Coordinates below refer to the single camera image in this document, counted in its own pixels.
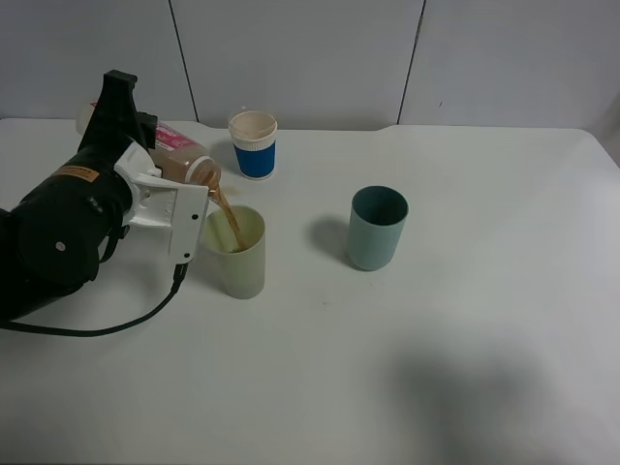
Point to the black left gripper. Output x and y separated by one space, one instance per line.
116 139

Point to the clear plastic drink bottle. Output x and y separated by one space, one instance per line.
184 160

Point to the pale green plastic cup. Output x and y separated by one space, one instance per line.
240 270

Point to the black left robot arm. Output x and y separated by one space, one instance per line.
54 240

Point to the blue sleeved paper cup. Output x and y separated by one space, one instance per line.
253 135

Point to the teal plastic cup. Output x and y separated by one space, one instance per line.
378 215

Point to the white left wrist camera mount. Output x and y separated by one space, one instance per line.
158 203

